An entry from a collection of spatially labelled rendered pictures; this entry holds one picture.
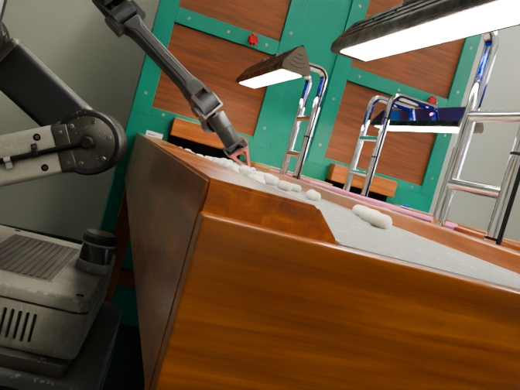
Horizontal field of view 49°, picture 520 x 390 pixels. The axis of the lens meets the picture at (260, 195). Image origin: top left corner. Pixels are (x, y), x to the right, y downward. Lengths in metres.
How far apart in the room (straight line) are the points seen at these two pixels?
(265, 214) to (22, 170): 0.78
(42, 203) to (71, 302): 2.13
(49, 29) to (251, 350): 2.78
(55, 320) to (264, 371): 0.64
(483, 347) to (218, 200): 0.26
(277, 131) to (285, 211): 1.89
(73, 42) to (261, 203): 2.72
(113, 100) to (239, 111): 0.99
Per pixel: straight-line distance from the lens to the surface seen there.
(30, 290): 1.04
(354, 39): 1.08
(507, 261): 0.77
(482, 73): 1.05
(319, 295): 0.45
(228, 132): 1.79
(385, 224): 0.85
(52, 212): 3.15
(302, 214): 0.46
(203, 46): 2.29
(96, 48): 3.12
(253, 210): 0.45
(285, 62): 1.53
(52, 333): 1.06
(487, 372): 0.55
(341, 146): 2.43
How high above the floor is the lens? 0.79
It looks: 3 degrees down
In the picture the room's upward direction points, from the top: 16 degrees clockwise
